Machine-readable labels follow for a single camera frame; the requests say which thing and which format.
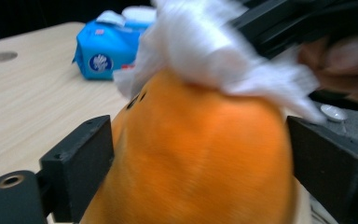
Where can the white wet wipe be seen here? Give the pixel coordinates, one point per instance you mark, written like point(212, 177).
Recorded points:
point(199, 46)

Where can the white round pack lid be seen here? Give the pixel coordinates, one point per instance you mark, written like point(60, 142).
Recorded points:
point(140, 13)

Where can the small white round disc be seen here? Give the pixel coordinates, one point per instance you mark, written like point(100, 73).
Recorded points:
point(334, 112)

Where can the orange plush toy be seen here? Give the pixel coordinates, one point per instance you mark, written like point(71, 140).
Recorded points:
point(199, 155)

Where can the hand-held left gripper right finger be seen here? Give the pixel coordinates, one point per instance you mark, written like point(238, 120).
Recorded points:
point(335, 168)

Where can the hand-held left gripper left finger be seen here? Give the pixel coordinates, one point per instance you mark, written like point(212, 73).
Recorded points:
point(74, 168)

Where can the blue wet wipes pack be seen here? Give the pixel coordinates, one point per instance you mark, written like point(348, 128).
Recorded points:
point(105, 46)

